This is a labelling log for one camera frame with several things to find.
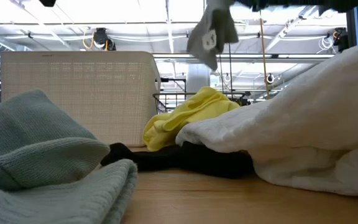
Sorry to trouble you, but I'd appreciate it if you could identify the pale green knit cloth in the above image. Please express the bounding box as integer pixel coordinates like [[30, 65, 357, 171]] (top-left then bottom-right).
[[0, 89, 139, 224]]

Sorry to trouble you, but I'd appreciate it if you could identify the yellow cloth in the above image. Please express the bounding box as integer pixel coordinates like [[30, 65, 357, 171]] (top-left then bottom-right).
[[142, 86, 241, 152]]

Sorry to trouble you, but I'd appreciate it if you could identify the grey cloth with white tag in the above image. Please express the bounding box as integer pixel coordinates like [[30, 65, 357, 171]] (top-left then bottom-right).
[[186, 0, 239, 72]]

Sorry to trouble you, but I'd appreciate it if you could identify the black cloth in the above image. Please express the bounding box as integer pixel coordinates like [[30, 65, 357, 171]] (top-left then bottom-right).
[[100, 141, 255, 180]]

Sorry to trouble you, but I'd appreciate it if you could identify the white lace cloth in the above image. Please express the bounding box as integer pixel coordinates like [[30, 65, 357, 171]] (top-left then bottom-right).
[[175, 40, 358, 197]]

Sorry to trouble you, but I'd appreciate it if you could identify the white perforated plastic basket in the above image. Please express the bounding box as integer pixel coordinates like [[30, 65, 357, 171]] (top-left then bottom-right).
[[0, 51, 162, 147]]

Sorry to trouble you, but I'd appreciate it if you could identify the black metal stand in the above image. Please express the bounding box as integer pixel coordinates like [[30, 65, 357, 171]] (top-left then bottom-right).
[[160, 77, 188, 95]]

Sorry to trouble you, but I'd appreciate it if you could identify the white building column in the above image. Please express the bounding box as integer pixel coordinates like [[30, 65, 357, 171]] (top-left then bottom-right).
[[186, 63, 211, 94]]

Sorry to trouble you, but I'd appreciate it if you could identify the black equipment box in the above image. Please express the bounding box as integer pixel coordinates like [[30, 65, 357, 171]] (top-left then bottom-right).
[[231, 91, 252, 107]]

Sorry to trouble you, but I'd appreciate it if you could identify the long ceiling light fixture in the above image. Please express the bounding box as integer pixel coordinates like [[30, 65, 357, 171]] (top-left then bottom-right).
[[152, 53, 336, 60]]

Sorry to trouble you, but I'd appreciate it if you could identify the bronze wire basket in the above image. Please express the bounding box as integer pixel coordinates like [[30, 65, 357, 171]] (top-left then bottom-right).
[[152, 91, 251, 114]]

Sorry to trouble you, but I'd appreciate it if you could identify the black hanging cable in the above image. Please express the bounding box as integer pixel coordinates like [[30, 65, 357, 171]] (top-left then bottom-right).
[[217, 57, 224, 94], [227, 43, 233, 93]]

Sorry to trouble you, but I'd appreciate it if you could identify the yellow hanging cable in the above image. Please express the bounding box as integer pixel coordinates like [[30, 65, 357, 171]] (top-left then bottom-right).
[[259, 11, 272, 100]]

